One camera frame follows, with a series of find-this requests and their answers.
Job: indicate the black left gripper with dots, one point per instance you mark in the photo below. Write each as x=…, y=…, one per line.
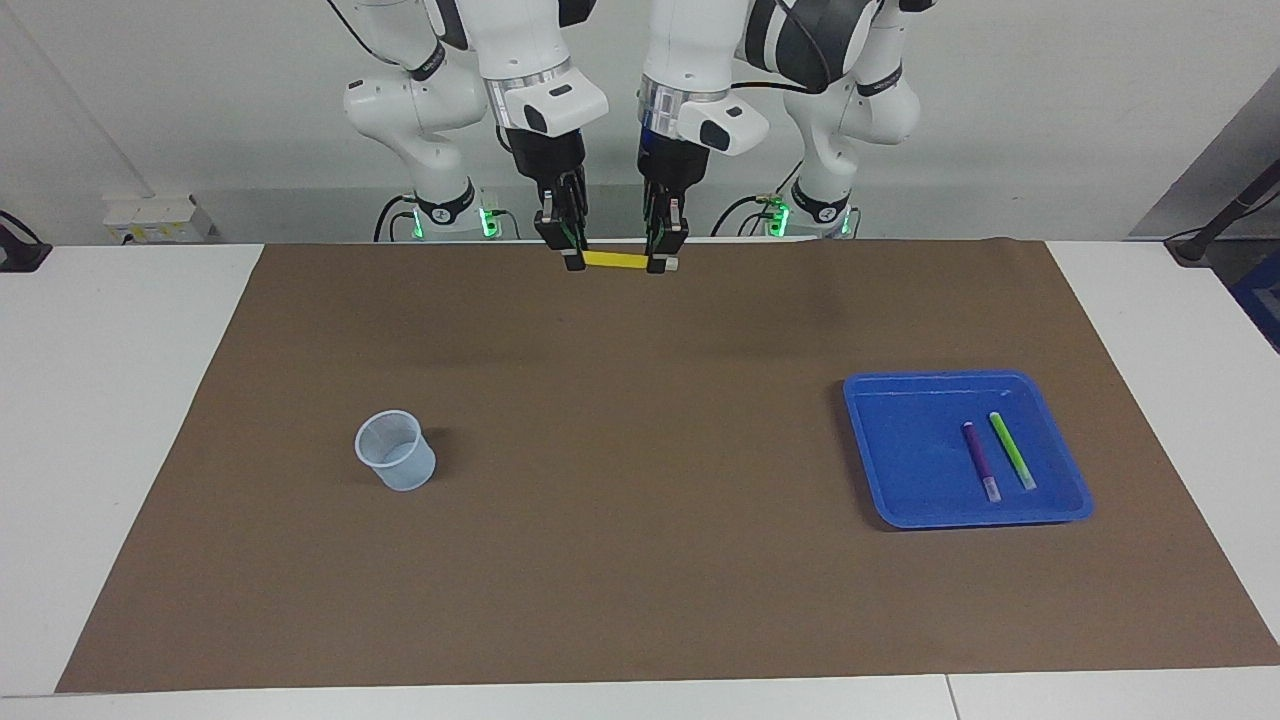
x=675, y=165

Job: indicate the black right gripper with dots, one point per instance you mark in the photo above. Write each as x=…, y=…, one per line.
x=550, y=155

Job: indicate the yellow marker pen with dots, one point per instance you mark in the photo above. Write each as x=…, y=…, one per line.
x=615, y=260

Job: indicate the purple marker pen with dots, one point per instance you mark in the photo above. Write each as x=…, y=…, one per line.
x=980, y=460

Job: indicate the green marker pen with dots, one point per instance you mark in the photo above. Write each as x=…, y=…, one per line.
x=1012, y=450

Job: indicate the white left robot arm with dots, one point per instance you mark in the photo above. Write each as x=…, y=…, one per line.
x=850, y=100

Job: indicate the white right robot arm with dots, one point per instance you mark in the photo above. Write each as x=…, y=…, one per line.
x=520, y=50

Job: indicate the translucent plastic cup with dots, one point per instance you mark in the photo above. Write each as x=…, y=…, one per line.
x=400, y=465

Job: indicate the brown table mat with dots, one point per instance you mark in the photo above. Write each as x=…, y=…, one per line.
x=640, y=560

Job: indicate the blue plastic tray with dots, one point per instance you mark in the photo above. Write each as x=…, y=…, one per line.
x=920, y=470

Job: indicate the white power strip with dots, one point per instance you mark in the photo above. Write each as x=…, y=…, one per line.
x=150, y=220

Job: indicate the black stand pole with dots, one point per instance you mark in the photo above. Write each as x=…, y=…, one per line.
x=1225, y=215

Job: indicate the blue storage box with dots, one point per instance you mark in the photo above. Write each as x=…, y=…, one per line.
x=1262, y=300

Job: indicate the black clamp mount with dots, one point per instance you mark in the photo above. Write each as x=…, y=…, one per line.
x=20, y=255

